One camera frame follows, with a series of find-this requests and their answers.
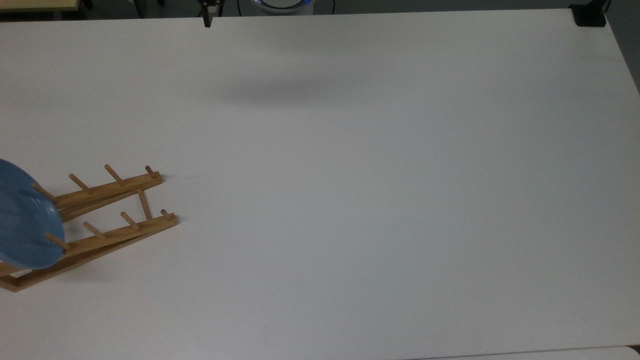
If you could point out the wooden peg plate rack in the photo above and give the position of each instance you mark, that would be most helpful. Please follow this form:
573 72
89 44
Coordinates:
115 232

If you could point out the blue round plate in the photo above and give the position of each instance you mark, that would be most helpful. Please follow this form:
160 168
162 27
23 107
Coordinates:
27 220

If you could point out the light wooden desk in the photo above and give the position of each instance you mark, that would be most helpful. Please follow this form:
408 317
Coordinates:
35 4

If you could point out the black Franka gripper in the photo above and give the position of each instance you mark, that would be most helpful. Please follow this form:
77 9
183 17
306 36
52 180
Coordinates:
211 2

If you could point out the black clamp block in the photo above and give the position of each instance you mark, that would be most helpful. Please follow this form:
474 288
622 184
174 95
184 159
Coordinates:
589 16

